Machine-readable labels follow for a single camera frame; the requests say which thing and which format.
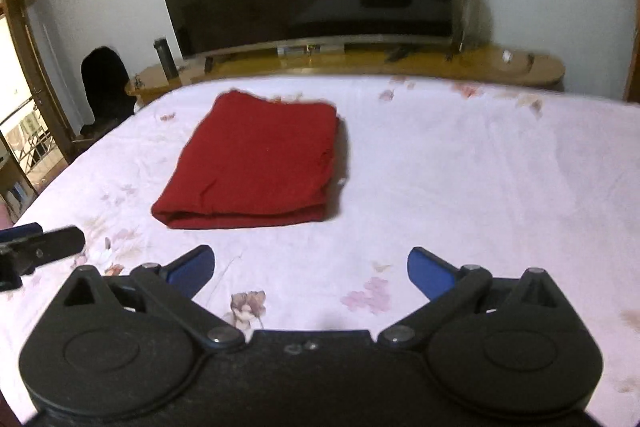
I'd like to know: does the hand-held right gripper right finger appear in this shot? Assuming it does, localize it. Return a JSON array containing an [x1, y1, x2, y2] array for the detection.
[[377, 247, 558, 352]]

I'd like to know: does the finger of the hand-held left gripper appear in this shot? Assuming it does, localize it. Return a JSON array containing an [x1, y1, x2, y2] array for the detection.
[[0, 227, 84, 269], [0, 222, 42, 244]]

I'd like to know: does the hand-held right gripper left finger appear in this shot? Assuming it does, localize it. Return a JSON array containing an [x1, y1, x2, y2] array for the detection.
[[64, 245, 246, 352]]

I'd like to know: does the red garment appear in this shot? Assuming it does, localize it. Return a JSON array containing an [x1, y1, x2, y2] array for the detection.
[[151, 91, 342, 230]]

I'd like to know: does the white floral bed sheet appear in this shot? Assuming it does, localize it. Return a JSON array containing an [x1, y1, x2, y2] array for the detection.
[[0, 76, 640, 427]]

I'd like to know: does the metal window grille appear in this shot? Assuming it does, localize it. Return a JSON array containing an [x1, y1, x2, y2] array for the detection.
[[0, 97, 66, 208]]

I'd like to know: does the black chair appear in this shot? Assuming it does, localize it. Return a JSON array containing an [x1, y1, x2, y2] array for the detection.
[[81, 47, 136, 138]]

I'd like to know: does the wooden television console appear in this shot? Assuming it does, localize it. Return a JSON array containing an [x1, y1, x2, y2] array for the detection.
[[125, 44, 566, 105]]

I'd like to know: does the black cylindrical bottle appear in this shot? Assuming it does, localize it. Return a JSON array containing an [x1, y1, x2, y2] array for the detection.
[[153, 38, 181, 80]]

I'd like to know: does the silver set-top box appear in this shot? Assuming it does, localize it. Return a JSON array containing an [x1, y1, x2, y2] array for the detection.
[[277, 43, 346, 56]]

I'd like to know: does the clear glass vase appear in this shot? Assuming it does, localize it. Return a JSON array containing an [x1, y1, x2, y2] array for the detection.
[[447, 0, 476, 58]]

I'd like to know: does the brown wooden door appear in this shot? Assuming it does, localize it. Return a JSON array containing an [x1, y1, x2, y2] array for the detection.
[[622, 52, 640, 105]]

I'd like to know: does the wooden door frame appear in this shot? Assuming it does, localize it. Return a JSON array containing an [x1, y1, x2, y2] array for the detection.
[[0, 0, 76, 168]]

